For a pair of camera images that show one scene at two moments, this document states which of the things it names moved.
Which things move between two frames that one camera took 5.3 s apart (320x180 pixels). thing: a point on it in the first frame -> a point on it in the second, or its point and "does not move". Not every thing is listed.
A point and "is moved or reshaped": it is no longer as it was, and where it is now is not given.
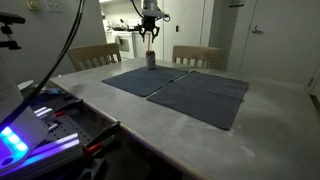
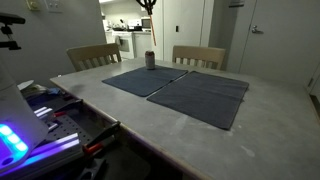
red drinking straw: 149,39 is moved or reshaped
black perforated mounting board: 62,126 does not move
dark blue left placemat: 146,81 does not move
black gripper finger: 143,34 -> 148,9
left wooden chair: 93,56 does not move
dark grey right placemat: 210,98 does not move
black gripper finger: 154,35 -> 151,7
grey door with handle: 283,42 does not move
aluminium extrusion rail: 62,150 does not move
